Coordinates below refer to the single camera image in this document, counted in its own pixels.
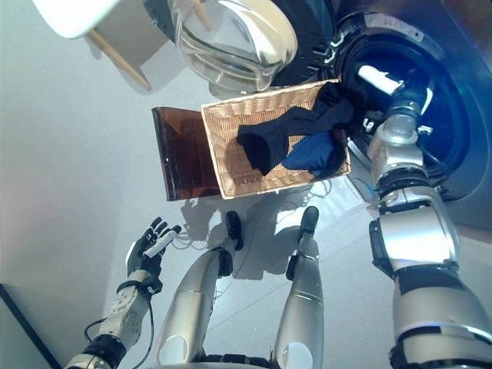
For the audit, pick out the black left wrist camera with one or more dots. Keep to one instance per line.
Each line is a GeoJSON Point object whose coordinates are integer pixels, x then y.
{"type": "Point", "coordinates": [154, 286]}

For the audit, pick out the white chair with wooden legs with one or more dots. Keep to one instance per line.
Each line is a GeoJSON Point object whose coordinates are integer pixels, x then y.
{"type": "Point", "coordinates": [115, 38]}

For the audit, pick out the silver robot right leg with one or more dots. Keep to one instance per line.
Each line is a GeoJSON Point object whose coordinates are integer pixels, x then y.
{"type": "Point", "coordinates": [303, 300]}

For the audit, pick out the rectangular wicker laundry basket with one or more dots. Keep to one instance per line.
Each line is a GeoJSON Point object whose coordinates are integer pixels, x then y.
{"type": "Point", "coordinates": [230, 153]}

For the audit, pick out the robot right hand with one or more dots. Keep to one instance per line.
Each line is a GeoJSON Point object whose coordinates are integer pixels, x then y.
{"type": "Point", "coordinates": [411, 92]}

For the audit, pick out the grey robot torso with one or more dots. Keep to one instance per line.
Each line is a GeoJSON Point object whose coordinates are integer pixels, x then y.
{"type": "Point", "coordinates": [230, 361]}

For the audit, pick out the grey front-load washing machine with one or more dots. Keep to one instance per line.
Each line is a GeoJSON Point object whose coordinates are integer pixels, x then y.
{"type": "Point", "coordinates": [473, 146]}

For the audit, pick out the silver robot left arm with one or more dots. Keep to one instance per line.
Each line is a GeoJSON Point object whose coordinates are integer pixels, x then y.
{"type": "Point", "coordinates": [127, 311]}

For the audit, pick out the dark blue garment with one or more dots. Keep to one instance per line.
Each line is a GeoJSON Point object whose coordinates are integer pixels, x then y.
{"type": "Point", "coordinates": [307, 153]}

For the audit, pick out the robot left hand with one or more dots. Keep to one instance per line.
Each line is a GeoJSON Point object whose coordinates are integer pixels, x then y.
{"type": "Point", "coordinates": [144, 253]}

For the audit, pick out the round glass washer door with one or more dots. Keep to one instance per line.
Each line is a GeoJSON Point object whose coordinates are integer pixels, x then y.
{"type": "Point", "coordinates": [230, 46]}

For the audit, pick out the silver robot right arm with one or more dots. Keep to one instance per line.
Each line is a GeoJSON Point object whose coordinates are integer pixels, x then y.
{"type": "Point", "coordinates": [415, 238]}

